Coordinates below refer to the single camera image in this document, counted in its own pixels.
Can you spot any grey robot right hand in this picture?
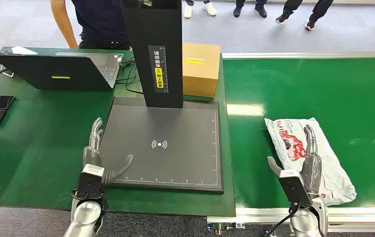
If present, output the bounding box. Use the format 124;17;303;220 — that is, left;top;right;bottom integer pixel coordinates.
267;124;323;196

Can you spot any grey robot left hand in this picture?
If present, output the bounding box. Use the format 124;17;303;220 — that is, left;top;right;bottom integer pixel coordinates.
82;117;134;186

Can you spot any white red-printed plastic mailer package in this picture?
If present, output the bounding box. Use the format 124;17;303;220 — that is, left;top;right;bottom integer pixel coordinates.
264;118;357;206

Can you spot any green conveyor belt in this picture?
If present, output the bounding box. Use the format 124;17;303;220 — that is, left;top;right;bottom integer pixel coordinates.
222;58;375;209

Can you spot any brown cardboard delivery box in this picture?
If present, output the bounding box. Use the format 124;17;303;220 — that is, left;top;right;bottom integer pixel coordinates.
182;42;221;98

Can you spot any green table mat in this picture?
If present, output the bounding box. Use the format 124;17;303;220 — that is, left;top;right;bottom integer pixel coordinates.
0;46;236;218

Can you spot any black scanner base platform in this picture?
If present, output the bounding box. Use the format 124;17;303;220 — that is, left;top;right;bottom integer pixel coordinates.
99;96;224;195

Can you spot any black laptop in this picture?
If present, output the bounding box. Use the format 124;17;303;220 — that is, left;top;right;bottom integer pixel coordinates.
0;52;125;91

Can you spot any white paper sheet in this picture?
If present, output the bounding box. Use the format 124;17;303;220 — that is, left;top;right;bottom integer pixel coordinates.
11;45;39;56

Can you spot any black scanner column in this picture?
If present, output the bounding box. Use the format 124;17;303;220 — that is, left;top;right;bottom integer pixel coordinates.
120;0;184;109

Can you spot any person with black sneakers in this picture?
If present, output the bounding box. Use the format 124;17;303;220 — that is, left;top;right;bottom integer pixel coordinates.
275;0;334;32

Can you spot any person with black shoes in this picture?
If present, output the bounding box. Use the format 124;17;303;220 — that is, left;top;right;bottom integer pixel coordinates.
232;0;268;19

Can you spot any person with white shoes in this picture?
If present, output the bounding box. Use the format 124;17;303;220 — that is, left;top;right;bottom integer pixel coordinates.
183;0;218;19

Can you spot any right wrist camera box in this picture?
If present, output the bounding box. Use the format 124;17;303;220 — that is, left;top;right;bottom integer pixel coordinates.
279;168;313;206

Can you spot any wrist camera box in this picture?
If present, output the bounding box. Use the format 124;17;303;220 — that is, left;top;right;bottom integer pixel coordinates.
279;168;313;206
77;164;105;199

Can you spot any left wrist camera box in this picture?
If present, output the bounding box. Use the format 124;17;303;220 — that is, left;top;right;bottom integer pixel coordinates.
77;164;105;199

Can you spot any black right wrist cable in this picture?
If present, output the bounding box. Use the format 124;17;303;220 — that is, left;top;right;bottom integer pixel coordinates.
264;202;301;237

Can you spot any aluminium conveyor frame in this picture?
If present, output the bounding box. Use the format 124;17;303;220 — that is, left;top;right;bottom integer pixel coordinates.
207;51;375;234

